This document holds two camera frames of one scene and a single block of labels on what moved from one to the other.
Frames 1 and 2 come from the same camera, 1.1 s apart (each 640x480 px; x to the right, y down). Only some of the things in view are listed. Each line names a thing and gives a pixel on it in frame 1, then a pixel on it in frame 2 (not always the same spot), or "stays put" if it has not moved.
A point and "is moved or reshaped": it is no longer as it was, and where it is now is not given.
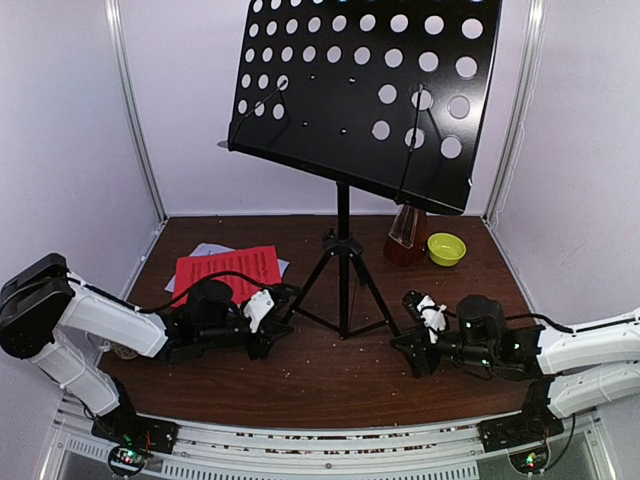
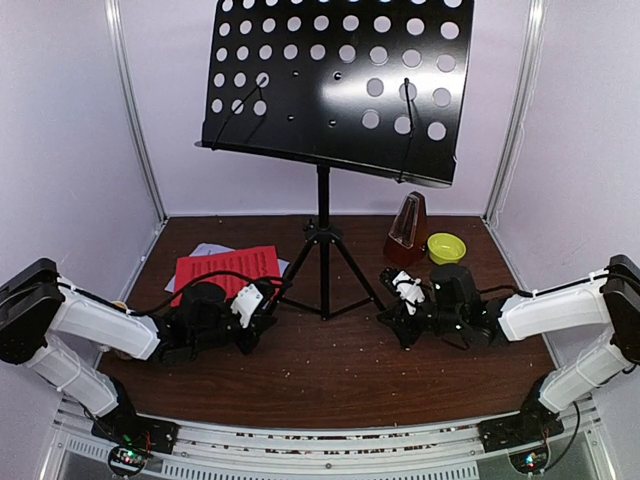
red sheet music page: x=260 y=263 stays put
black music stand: x=387 y=95 is moved or reshaped
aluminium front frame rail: x=318 y=451 stays put
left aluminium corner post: x=113 y=15 stays put
